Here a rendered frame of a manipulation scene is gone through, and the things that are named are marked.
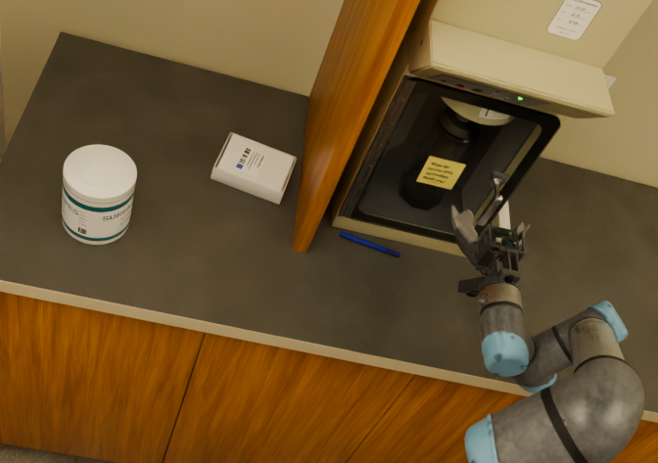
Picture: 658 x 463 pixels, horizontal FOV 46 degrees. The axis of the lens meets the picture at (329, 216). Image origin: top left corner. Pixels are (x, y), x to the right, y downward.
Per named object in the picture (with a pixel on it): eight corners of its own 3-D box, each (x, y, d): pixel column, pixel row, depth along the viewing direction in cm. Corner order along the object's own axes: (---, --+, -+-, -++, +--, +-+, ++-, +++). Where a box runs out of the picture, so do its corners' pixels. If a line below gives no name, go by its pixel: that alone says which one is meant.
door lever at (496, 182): (484, 208, 160) (473, 206, 160) (504, 179, 153) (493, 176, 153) (486, 228, 157) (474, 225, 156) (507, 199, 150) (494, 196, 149)
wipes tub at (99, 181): (70, 187, 156) (73, 136, 145) (136, 202, 158) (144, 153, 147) (52, 237, 147) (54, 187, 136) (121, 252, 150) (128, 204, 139)
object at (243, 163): (227, 143, 176) (230, 131, 173) (293, 168, 177) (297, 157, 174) (210, 179, 168) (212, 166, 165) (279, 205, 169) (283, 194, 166)
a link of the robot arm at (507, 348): (496, 384, 135) (475, 362, 130) (492, 330, 142) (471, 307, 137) (539, 374, 132) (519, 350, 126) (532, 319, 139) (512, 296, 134)
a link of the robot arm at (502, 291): (510, 327, 141) (469, 318, 140) (508, 305, 144) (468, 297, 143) (530, 305, 136) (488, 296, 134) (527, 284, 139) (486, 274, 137)
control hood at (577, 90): (406, 64, 134) (428, 17, 127) (574, 110, 140) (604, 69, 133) (406, 108, 127) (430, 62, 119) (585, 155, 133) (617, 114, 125)
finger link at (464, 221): (462, 191, 150) (492, 226, 146) (450, 209, 154) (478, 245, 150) (450, 195, 148) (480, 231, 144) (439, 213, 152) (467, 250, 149)
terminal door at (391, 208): (341, 213, 165) (407, 74, 136) (472, 245, 171) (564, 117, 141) (340, 216, 165) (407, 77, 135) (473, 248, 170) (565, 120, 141)
